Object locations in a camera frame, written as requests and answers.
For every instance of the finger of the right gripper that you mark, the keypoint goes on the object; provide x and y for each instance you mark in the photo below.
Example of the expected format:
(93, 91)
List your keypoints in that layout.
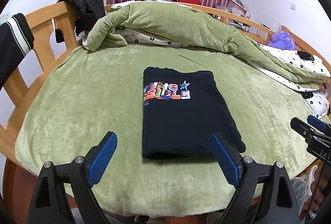
(317, 123)
(301, 127)

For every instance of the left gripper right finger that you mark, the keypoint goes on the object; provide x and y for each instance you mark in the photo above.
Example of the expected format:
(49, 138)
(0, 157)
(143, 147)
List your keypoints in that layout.
(264, 193)

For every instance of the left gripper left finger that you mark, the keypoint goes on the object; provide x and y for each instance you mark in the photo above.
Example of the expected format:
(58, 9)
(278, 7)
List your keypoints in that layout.
(49, 202)

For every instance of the black sweater with logo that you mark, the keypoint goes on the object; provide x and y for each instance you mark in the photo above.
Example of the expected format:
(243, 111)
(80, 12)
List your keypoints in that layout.
(180, 112)

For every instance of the right hand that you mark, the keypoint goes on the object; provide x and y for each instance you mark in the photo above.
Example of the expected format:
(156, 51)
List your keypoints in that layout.
(321, 176)

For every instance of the white star-patterned basket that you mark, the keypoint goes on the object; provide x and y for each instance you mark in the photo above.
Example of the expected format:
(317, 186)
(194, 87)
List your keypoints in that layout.
(309, 178)

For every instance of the camouflage trousers leg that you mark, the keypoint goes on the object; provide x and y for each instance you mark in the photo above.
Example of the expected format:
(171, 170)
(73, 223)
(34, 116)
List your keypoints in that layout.
(300, 189)

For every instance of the purple plush toy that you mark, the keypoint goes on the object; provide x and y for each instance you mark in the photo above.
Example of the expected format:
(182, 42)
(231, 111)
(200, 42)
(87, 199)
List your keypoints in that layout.
(282, 40)

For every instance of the cluttered items behind bed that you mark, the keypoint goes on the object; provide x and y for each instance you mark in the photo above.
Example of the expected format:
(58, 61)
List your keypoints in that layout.
(236, 7)

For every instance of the black white striped garment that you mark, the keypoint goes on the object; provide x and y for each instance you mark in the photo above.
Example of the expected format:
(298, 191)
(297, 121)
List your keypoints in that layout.
(16, 42)

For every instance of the green flower-lined quilt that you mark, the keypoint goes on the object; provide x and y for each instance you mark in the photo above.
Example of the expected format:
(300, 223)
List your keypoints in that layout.
(169, 24)

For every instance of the black jacket on headboard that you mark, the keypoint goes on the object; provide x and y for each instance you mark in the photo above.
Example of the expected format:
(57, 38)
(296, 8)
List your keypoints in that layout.
(88, 12)

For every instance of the wooden bed frame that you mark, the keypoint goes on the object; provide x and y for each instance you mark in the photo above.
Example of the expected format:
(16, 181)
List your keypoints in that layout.
(46, 32)

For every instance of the white wall socket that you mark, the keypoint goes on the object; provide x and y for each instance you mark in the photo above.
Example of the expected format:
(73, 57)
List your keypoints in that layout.
(293, 6)

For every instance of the white wall switch panel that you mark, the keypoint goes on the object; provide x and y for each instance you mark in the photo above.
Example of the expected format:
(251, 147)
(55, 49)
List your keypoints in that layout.
(4, 17)

